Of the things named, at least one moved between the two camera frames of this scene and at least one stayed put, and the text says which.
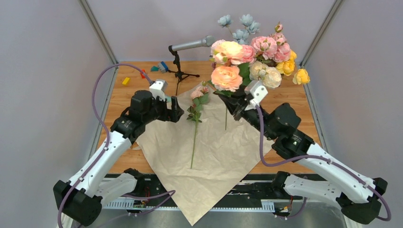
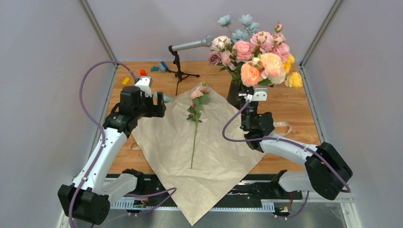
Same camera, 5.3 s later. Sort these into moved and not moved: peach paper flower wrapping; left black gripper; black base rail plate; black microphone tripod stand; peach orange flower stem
Moved: left black gripper; peach orange flower stem
Not moved: peach paper flower wrapping; black microphone tripod stand; black base rail plate
